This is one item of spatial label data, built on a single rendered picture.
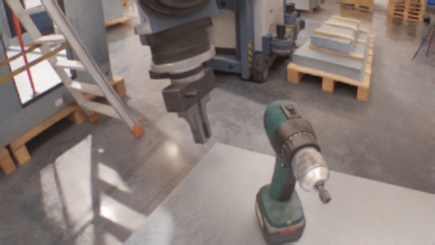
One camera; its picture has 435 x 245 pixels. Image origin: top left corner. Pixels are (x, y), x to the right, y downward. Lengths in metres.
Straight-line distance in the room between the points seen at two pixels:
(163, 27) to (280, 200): 0.37
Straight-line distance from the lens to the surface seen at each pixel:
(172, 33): 0.54
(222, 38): 2.86
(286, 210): 0.49
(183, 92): 0.59
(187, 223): 0.56
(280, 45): 2.64
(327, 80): 2.58
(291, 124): 0.39
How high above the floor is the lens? 1.08
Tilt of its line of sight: 32 degrees down
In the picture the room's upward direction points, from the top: 3 degrees counter-clockwise
